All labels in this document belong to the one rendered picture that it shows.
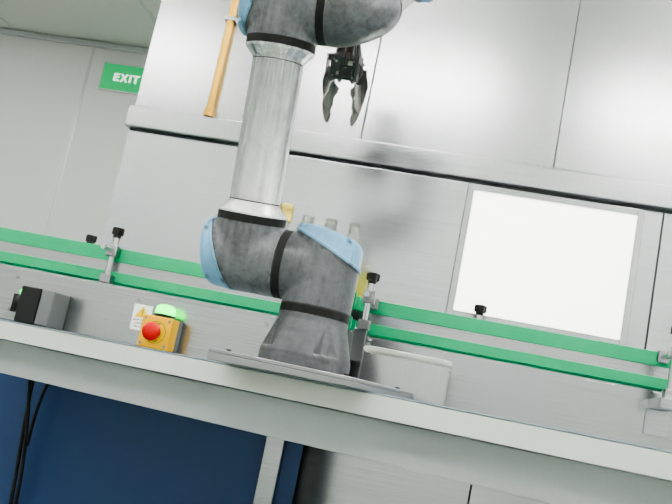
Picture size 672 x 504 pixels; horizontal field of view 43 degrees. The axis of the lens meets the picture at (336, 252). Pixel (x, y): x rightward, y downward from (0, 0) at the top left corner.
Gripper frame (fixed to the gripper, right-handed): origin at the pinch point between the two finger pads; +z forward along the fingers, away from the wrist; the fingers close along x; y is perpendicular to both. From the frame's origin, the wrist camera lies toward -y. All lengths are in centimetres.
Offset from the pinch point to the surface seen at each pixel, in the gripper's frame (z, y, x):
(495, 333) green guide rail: 42, 3, 42
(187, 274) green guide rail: 39.3, 11.4, -27.8
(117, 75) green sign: 2, -347, -217
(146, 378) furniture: 46, 60, -16
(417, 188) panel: 15.1, -24.4, 17.7
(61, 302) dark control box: 49, 21, -53
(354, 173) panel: 13.9, -25.0, 1.1
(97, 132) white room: 40, -334, -222
